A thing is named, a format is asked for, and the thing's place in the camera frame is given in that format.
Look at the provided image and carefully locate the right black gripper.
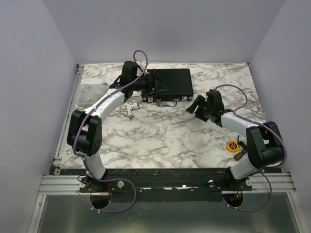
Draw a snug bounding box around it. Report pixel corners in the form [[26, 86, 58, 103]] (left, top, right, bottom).
[[187, 95, 213, 122]]

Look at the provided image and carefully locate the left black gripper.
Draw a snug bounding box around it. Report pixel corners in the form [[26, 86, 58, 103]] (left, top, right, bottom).
[[131, 69, 169, 97]]

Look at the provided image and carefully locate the black poker chip case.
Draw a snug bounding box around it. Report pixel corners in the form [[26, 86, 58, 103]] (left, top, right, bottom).
[[141, 68, 194, 107]]

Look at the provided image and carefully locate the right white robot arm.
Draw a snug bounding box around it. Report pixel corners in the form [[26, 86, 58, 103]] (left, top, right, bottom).
[[186, 90, 287, 190]]

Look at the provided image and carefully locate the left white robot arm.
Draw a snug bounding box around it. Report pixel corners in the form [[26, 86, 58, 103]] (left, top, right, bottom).
[[67, 61, 170, 192]]

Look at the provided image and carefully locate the white plastic faucet part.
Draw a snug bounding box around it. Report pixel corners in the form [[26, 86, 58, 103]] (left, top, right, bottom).
[[124, 102, 139, 119]]

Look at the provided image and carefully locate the yellow black tape measure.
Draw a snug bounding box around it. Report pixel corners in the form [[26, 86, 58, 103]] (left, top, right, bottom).
[[226, 140, 240, 152]]

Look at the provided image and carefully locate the small black cylinder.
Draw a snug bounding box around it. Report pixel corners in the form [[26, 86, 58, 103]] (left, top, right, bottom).
[[234, 136, 247, 161]]

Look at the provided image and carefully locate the clear plastic organizer box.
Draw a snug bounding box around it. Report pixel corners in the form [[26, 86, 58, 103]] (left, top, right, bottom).
[[76, 83, 108, 106]]

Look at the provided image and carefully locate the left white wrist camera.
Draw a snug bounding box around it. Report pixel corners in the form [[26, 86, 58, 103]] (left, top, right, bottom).
[[136, 60, 148, 69]]

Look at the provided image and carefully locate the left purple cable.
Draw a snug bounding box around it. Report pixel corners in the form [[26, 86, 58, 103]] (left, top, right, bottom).
[[72, 50, 149, 214]]

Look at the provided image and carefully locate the purple cable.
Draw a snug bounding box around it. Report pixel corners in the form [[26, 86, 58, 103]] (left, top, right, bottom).
[[211, 84, 288, 212], [72, 50, 149, 214]]

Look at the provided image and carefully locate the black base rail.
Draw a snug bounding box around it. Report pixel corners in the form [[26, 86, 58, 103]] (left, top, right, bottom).
[[50, 167, 252, 203]]

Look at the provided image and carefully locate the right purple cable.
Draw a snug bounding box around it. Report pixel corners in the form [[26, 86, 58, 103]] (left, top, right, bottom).
[[211, 84, 288, 212]]

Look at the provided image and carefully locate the aluminium extrusion frame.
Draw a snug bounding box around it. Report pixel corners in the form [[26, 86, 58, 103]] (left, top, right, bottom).
[[26, 64, 302, 233]]

